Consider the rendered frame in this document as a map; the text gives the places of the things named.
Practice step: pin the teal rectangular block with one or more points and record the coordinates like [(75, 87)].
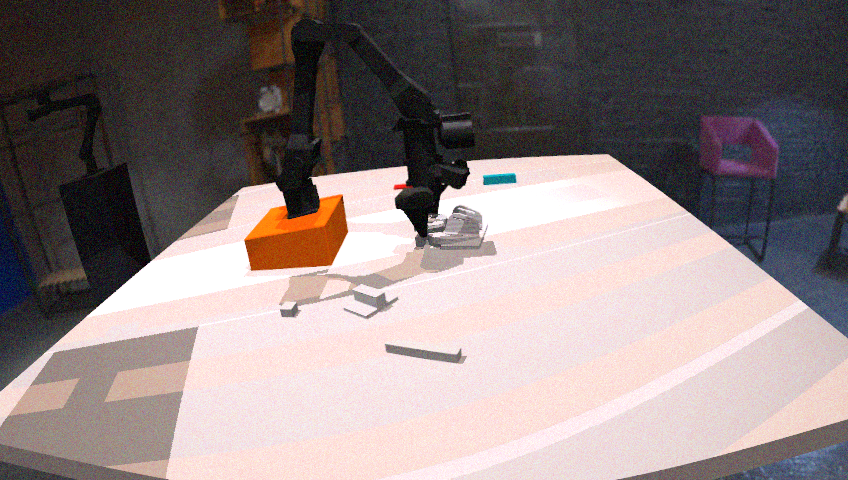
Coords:
[(505, 178)]

